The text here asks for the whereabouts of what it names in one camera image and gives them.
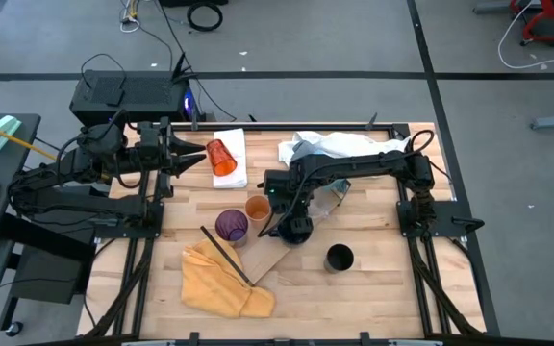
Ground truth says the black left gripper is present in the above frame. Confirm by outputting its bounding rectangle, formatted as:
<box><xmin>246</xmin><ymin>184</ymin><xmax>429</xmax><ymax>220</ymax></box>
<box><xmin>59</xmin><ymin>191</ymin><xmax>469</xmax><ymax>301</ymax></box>
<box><xmin>135</xmin><ymin>118</ymin><xmax>207</xmax><ymax>178</ymax></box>

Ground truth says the orange faceted plastic tumbler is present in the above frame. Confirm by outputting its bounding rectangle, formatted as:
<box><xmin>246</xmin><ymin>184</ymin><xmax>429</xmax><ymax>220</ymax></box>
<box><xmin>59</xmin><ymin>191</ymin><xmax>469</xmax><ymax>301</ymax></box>
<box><xmin>205</xmin><ymin>138</ymin><xmax>239</xmax><ymax>178</ymax></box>

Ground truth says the peach plastic cup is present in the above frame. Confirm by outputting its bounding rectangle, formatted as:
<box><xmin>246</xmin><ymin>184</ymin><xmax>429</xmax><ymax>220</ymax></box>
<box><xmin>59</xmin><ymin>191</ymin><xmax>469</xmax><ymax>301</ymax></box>
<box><xmin>243</xmin><ymin>193</ymin><xmax>272</xmax><ymax>231</ymax></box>

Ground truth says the matte black tall cup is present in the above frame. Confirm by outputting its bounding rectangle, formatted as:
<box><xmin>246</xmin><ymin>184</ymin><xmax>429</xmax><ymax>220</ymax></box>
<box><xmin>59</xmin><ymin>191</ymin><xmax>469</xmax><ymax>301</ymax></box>
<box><xmin>323</xmin><ymin>242</ymin><xmax>356</xmax><ymax>275</ymax></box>

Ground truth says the purple faceted plastic tumbler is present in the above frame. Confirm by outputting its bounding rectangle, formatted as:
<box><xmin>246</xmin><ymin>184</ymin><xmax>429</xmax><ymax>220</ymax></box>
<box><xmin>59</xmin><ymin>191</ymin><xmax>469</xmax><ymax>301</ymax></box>
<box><xmin>214</xmin><ymin>208</ymin><xmax>250</xmax><ymax>249</ymax></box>

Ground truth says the white folded napkin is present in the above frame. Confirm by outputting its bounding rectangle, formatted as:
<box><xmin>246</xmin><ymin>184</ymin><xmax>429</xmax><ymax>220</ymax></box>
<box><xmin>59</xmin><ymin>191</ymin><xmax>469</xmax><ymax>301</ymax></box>
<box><xmin>212</xmin><ymin>127</ymin><xmax>249</xmax><ymax>190</ymax></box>

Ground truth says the grey cloth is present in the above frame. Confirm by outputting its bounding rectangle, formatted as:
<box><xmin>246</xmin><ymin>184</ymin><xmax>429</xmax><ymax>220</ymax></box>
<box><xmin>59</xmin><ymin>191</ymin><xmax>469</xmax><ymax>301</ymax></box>
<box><xmin>290</xmin><ymin>139</ymin><xmax>317</xmax><ymax>163</ymax></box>

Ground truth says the black computer tower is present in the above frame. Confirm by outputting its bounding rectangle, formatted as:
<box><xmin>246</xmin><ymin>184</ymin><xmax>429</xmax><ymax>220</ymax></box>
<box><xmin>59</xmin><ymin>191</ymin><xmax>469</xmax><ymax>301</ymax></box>
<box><xmin>68</xmin><ymin>52</ymin><xmax>200</xmax><ymax>128</ymax></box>

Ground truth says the white crumpled cloth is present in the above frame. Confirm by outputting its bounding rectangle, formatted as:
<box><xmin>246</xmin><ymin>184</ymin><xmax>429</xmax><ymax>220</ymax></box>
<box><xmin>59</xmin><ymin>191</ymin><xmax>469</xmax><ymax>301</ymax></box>
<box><xmin>276</xmin><ymin>129</ymin><xmax>413</xmax><ymax>168</ymax></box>

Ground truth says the yellow waffle cloth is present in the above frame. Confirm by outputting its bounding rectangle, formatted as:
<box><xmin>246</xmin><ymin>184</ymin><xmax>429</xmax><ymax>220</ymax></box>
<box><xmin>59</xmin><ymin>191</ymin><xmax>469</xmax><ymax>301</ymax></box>
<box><xmin>180</xmin><ymin>238</ymin><xmax>277</xmax><ymax>320</ymax></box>

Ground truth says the yellow stick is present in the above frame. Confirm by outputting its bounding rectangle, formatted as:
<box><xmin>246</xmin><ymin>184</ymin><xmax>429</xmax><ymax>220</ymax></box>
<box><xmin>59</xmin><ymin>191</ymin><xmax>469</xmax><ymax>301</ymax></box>
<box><xmin>0</xmin><ymin>114</ymin><xmax>61</xmax><ymax>162</ymax></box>

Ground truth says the mint green stapler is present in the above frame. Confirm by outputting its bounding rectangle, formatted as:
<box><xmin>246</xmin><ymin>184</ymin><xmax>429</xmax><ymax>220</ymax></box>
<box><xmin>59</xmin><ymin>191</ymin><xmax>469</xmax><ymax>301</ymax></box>
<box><xmin>0</xmin><ymin>114</ymin><xmax>23</xmax><ymax>153</ymax></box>

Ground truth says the red stool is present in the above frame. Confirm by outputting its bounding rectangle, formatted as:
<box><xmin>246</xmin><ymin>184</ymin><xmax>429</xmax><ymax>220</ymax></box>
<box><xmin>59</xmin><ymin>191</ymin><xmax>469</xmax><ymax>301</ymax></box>
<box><xmin>509</xmin><ymin>0</ymin><xmax>554</xmax><ymax>48</ymax></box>

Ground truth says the coiled black cable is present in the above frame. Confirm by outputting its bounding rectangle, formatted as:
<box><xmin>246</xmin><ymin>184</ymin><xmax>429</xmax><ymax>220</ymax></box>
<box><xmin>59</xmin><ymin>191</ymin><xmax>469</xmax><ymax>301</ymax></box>
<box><xmin>186</xmin><ymin>0</ymin><xmax>224</xmax><ymax>33</ymax></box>

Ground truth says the white floor cable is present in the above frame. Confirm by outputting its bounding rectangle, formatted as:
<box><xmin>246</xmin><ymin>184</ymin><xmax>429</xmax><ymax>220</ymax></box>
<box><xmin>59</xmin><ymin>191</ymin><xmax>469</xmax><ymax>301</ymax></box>
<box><xmin>496</xmin><ymin>0</ymin><xmax>554</xmax><ymax>71</ymax></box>

